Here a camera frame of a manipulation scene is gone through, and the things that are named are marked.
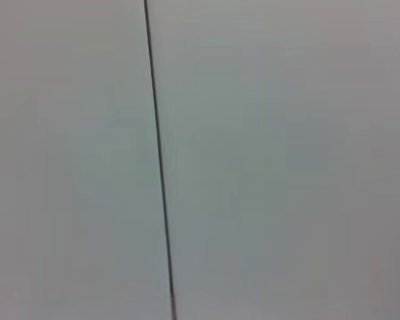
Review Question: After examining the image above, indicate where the dark wall panel seam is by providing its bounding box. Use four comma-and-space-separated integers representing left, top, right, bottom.
143, 0, 179, 320

